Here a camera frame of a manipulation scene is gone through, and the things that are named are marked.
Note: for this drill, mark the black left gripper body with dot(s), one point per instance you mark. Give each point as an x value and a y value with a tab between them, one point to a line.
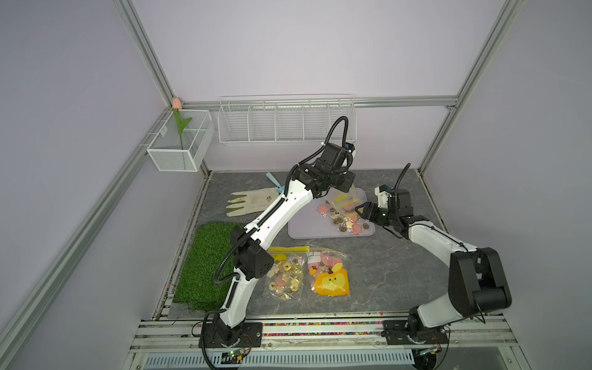
341	181

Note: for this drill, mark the pile of poured cookies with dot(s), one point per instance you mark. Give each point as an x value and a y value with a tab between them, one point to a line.
344	220

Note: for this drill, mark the cream gardening glove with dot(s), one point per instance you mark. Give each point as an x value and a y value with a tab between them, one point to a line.
250	202

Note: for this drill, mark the white wire wall shelf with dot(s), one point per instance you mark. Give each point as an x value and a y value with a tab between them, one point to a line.
299	118

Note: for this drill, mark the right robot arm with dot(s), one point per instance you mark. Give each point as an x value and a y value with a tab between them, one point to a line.
477	283

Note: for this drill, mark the green artificial grass mat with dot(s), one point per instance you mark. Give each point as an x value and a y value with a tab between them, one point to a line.
196	291

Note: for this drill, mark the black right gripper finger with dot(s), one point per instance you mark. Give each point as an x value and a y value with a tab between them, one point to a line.
364	210
365	216

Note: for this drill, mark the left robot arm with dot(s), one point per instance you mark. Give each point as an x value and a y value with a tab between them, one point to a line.
248	259

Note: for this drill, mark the white mesh wall box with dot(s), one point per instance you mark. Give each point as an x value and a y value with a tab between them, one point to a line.
164	149

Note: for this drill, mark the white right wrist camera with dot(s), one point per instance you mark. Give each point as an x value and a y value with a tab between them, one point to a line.
384	195

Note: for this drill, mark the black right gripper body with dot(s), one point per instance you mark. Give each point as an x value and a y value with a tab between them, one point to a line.
380	216

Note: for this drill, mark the lilac plastic tray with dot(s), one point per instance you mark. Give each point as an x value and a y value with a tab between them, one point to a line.
308	224

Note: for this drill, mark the clear ziploc bag of cookies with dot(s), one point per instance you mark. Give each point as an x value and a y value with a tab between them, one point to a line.
342	204

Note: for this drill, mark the artificial pink tulip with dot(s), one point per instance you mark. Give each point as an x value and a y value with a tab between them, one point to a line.
182	123

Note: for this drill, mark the ziploc bag with small cookies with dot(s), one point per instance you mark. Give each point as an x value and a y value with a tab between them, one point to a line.
286	277

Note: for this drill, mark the light blue garden trowel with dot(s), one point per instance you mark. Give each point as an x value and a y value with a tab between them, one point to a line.
278	186

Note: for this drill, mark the ziploc bag with yellow toy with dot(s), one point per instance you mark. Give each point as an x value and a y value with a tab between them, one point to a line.
328	274

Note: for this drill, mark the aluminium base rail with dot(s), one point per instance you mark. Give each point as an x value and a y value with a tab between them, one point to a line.
326	341

